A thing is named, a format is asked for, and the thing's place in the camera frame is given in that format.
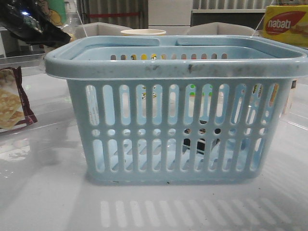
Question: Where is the black tissue pack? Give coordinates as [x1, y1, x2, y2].
[183, 128, 221, 155]

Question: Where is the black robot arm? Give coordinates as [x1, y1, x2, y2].
[0, 0, 71, 48]

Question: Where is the light blue plastic basket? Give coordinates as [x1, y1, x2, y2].
[45, 35, 308, 183]

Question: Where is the cream paper cup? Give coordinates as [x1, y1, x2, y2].
[120, 29, 167, 36]

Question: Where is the grey armchair left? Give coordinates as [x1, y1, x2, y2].
[73, 22, 131, 40]

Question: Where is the grey armchair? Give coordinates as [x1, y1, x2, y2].
[185, 22, 255, 36]
[73, 22, 131, 40]

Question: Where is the white cabinet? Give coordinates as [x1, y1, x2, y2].
[148, 0, 193, 26]

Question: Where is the grey armchair right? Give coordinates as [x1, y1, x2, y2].
[185, 22, 255, 36]

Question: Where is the maroon cracker package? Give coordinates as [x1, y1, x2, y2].
[0, 67, 38, 133]

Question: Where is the yellow nabati wafer box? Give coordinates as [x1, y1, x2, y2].
[262, 5, 308, 48]

